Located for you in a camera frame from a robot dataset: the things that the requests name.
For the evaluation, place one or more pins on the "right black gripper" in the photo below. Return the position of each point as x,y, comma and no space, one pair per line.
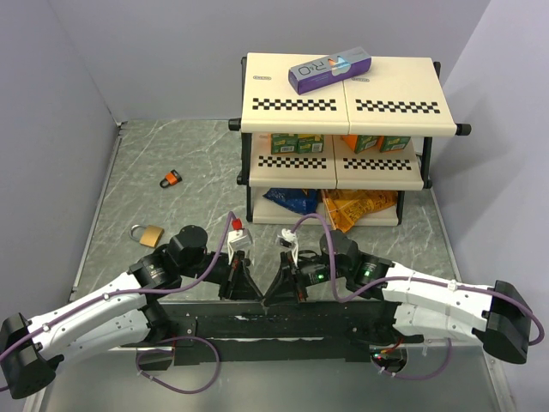
286,283

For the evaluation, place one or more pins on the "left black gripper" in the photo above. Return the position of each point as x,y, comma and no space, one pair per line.
239,284

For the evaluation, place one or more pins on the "small silver key bunch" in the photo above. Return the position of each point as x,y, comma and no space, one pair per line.
263,305

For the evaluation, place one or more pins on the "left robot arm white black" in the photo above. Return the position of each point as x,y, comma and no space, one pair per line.
125,311

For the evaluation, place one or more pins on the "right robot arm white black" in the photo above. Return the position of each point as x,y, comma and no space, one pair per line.
421,305

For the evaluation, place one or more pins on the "blue snack bag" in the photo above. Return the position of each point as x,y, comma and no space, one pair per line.
299,201

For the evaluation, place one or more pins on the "orange snack bag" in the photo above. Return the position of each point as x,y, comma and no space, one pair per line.
345,207

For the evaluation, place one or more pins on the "brass padlock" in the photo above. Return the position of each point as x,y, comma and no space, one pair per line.
148,236

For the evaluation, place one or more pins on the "small orange black padlock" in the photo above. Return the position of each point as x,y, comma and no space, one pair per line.
171,179

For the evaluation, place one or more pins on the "green yellow box left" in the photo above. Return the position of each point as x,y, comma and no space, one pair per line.
281,143

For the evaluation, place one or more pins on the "green yellow box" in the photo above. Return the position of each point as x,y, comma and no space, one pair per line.
281,143
310,144

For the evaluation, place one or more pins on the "beige three-tier shelf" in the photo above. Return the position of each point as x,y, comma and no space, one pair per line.
398,96

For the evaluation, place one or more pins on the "orange green box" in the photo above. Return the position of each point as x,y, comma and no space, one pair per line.
360,143

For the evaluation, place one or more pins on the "green box right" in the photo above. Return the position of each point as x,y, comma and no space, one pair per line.
392,143

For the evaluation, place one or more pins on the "purple toothpaste box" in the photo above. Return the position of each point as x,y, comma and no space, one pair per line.
325,71

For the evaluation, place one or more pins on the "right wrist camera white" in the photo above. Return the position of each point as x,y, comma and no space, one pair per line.
288,239

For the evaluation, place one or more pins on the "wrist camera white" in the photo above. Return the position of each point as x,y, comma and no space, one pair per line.
288,239
239,239

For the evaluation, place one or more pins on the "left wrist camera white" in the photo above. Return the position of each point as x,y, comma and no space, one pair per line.
239,239

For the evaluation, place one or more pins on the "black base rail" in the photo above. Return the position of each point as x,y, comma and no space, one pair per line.
247,331

